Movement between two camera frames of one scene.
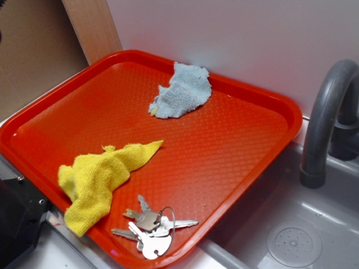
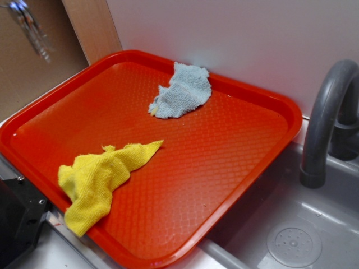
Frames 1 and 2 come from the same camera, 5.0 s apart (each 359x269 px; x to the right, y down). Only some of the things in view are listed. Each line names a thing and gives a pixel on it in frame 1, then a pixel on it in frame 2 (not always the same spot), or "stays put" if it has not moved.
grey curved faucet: [334, 126] stays put
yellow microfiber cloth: [86, 182] stays put
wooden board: [94, 28] stays put
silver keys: [152, 229] -> [34, 31]
